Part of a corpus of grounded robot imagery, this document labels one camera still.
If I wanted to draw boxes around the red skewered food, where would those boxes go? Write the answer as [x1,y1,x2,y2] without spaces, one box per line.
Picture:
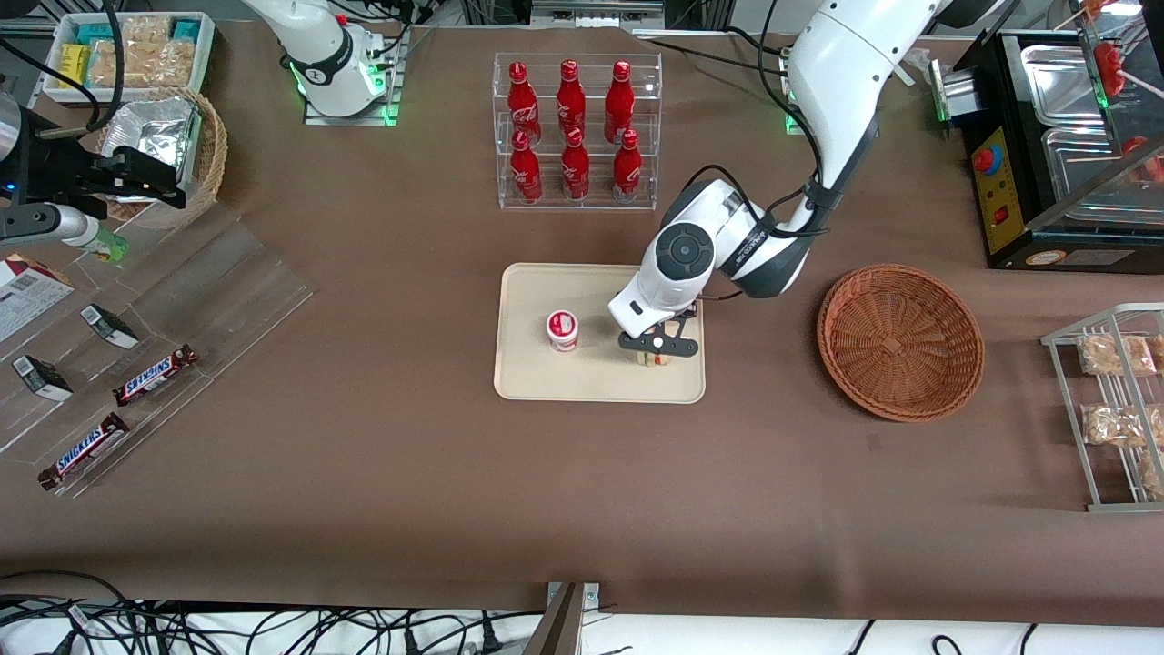
[1094,41,1129,97]

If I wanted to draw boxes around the clear bag of crackers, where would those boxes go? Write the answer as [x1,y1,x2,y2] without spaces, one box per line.
[1082,404,1149,447]
[1079,334,1158,378]

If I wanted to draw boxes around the red cola bottle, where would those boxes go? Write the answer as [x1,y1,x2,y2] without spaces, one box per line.
[611,129,644,203]
[556,60,588,143]
[508,130,545,204]
[560,128,591,201]
[507,62,543,146]
[604,61,636,144]

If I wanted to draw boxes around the small green bottle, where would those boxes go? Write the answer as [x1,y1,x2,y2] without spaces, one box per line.
[86,227,130,263]

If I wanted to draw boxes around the brown table cover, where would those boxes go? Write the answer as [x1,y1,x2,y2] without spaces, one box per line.
[0,20,1164,612]

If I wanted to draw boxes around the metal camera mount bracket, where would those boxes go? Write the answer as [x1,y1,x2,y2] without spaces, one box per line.
[523,582,601,655]

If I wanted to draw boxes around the brown round wicker basket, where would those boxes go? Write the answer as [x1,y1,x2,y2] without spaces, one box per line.
[816,264,986,423]

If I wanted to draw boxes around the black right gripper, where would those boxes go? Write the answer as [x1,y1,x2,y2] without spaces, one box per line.
[25,136,188,212]

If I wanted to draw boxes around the clear acrylic stepped display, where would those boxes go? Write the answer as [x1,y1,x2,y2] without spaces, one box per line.
[0,205,315,499]

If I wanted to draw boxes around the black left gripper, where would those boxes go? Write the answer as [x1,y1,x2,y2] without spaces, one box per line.
[618,305,700,367]

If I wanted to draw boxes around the printed white paper box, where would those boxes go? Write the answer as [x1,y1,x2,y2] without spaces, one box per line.
[0,255,75,344]

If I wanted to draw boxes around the clear bag of pastries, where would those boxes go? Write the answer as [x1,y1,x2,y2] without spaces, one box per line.
[91,15,196,88]

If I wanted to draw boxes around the grey metal wire rack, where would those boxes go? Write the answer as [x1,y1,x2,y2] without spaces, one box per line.
[1041,303,1164,513]

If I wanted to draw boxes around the black food warmer appliance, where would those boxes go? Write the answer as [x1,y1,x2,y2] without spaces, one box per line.
[928,0,1164,271]

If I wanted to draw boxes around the small black white box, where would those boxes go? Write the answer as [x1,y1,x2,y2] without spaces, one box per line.
[80,304,140,349]
[12,355,74,402]

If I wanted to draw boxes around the silver foil bag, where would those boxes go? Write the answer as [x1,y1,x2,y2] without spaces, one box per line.
[105,96,203,197]

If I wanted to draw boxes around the steel warmer tray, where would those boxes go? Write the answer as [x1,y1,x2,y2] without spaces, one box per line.
[1020,45,1107,128]
[1041,127,1164,225]

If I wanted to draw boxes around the red white yogurt cup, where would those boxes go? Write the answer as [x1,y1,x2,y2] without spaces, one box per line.
[546,309,581,353]

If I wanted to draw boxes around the beige plastic tray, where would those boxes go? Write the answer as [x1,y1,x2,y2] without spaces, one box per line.
[493,263,707,404]

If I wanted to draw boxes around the brown Snickers bar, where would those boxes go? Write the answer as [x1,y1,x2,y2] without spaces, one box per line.
[113,344,199,407]
[37,412,131,491]

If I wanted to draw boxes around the white plastic bin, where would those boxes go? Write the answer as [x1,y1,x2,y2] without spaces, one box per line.
[43,11,217,103]

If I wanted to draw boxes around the light tan wicker basket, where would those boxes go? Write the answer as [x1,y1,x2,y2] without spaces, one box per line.
[95,86,228,228]

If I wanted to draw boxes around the clear acrylic bottle rack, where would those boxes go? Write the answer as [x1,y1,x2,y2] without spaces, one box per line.
[493,52,663,212]

